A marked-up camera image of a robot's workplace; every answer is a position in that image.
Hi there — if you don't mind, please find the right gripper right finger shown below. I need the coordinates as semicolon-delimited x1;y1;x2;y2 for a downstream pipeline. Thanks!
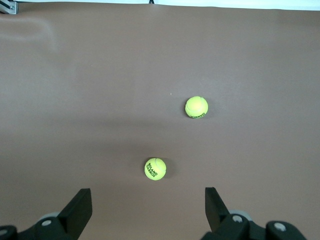
201;186;305;240

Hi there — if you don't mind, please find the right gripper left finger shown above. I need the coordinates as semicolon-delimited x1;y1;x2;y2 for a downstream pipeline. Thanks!
0;187;93;240

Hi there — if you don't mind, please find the yellow tennis ball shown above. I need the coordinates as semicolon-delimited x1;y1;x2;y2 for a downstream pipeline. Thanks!
184;96;209;120
143;156;167;181

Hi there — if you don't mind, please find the brown table mat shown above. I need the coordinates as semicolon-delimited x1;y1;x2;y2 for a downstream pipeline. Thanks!
0;4;320;240

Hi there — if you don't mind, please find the aluminium profile beam with bracket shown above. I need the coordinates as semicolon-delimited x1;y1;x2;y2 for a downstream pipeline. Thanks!
0;0;19;15

